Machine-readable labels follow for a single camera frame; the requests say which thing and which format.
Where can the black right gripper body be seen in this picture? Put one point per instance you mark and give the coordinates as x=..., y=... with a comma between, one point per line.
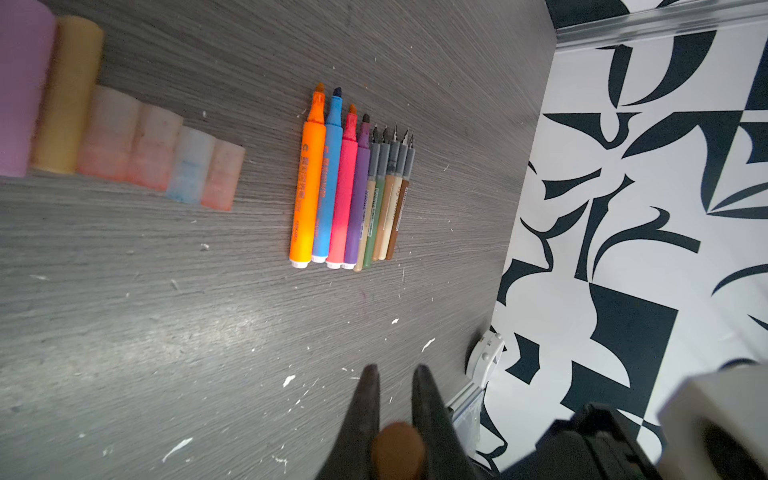
x=596, y=443

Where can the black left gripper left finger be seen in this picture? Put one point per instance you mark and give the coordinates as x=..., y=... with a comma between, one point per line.
x=351, y=457

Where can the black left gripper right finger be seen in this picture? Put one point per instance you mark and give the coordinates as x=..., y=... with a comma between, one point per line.
x=444, y=456

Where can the dark brown marker cap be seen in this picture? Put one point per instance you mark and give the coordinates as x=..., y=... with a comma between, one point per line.
x=398, y=452

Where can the purple highlighter pen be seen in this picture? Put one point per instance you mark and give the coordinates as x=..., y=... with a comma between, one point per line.
x=357, y=204

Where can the pink red highlighter pen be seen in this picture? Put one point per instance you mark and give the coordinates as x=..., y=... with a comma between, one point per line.
x=344, y=191

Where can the green cap cream marker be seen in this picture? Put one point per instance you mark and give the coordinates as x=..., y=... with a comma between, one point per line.
x=390, y=213

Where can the clear orange pen cap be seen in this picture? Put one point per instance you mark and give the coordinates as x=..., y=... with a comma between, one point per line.
x=223, y=176

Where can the orange highlighter pen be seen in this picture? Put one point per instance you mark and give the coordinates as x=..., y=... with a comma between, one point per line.
x=308, y=183

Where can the clear blue pen cap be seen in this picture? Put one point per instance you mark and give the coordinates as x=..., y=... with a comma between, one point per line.
x=193, y=155

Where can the blue highlighter pen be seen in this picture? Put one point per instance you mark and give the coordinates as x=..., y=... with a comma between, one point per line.
x=329, y=178

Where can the clear pink pen cap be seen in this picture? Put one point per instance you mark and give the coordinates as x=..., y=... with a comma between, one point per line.
x=153, y=149

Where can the gold pen cap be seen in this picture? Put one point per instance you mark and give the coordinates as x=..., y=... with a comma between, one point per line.
x=73, y=74

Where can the gold cap brown marker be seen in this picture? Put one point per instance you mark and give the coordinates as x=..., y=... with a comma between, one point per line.
x=409, y=152

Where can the light pink cap brown marker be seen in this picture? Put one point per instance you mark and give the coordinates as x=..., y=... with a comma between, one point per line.
x=392, y=160

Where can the pink cap green marker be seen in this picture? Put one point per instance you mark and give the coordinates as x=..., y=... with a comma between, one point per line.
x=382, y=161

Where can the gold cap beige marker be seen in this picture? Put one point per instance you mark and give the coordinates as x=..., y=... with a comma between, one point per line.
x=369, y=194

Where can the aluminium corner post back right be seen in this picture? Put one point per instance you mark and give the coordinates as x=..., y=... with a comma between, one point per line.
x=678, y=18

